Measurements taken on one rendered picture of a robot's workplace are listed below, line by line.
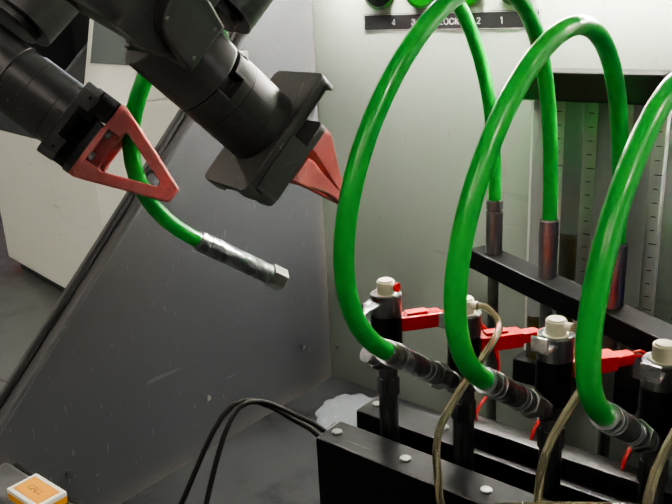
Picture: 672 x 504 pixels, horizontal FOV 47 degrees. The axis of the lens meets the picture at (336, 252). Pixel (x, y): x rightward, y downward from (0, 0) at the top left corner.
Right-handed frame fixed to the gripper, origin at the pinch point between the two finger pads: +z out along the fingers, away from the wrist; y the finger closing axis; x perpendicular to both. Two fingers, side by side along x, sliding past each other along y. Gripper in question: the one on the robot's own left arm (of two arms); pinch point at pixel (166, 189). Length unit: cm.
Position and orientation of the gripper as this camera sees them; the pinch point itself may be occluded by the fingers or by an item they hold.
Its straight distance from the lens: 66.4
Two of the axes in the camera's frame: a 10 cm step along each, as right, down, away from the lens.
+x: -5.9, 8.0, -0.4
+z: 7.9, 5.9, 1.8
